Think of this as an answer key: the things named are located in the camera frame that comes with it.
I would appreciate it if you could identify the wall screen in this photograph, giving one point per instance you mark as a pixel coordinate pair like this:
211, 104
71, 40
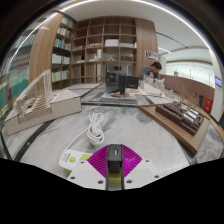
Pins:
218, 81

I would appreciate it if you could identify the flat wooden base board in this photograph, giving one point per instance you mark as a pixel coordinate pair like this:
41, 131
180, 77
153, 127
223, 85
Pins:
173, 131

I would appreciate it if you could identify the person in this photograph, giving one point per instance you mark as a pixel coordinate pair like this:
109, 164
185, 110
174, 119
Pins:
148, 70

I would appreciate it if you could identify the black display boxes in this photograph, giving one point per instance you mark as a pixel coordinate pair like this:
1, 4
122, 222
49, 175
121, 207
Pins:
115, 81

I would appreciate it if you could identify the book-filled shelf unit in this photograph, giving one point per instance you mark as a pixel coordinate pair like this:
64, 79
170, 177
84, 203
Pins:
18, 83

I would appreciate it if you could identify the white slatted architectural model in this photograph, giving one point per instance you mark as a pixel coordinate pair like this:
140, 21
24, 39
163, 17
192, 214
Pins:
36, 106

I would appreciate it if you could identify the small white architectural models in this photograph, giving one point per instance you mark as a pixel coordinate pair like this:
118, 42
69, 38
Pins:
151, 87

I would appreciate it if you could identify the red bin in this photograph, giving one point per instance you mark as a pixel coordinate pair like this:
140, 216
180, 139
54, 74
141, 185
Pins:
208, 105

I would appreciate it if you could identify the wall poster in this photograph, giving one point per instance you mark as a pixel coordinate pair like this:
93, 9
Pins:
151, 55

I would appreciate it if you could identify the green and white power strip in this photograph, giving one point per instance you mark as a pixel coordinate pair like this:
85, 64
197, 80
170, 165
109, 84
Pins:
71, 160

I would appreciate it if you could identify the wooden shelf unit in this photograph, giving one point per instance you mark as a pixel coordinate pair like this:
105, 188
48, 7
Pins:
96, 50

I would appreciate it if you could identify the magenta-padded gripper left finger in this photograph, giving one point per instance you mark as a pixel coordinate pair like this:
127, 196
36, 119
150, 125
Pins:
83, 173

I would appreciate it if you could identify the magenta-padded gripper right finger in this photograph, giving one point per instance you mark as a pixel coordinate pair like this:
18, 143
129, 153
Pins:
143, 173

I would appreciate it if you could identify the small black charger block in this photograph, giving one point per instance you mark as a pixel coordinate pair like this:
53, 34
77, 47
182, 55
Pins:
114, 158

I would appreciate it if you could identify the dark bin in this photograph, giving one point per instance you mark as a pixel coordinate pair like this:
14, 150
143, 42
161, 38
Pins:
200, 100

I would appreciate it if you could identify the dark brown building model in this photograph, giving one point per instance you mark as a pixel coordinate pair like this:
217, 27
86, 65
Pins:
181, 116

